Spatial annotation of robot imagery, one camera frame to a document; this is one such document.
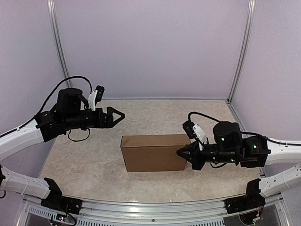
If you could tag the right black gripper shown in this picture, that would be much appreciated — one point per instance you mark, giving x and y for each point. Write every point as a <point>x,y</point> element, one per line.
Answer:
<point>194,157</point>

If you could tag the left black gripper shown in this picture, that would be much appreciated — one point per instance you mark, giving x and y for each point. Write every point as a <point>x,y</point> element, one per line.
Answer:
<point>107,122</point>

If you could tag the brown cardboard box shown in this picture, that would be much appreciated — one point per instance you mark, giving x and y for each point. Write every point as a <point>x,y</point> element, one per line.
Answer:
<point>153,153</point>

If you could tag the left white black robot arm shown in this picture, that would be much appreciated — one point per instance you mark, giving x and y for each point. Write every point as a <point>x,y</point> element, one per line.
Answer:
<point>72,111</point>

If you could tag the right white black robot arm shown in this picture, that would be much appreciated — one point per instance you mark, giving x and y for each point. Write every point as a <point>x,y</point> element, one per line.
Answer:
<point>279,152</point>

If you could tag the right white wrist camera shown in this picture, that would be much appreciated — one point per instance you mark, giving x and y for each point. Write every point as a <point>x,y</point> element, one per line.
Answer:
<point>195,132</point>

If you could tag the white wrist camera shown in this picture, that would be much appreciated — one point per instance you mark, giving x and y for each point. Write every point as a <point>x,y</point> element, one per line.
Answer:
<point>195,132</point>
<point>95,97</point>

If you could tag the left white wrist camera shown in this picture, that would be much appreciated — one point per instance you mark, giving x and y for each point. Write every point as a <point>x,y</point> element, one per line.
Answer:
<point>95,97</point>

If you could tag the right aluminium side rail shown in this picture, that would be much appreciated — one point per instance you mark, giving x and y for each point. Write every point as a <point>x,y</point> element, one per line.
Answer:
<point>250,152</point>

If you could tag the aluminium front frame rail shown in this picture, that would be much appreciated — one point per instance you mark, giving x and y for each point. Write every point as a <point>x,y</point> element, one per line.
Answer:
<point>214,212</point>

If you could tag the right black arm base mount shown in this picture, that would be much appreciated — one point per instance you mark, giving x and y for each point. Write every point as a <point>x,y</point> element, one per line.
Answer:
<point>243,203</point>

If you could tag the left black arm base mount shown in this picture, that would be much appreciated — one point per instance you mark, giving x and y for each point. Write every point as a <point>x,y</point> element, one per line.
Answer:
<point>64,204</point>

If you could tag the left aluminium corner post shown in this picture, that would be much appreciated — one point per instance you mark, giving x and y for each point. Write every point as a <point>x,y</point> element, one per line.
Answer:
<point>57,39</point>

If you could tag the aluminium corner post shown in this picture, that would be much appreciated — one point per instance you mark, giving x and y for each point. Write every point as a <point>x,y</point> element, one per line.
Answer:
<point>243,49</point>
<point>57,39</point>

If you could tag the right aluminium corner post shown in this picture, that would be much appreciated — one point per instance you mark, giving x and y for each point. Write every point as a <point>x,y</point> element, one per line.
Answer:
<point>243,49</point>

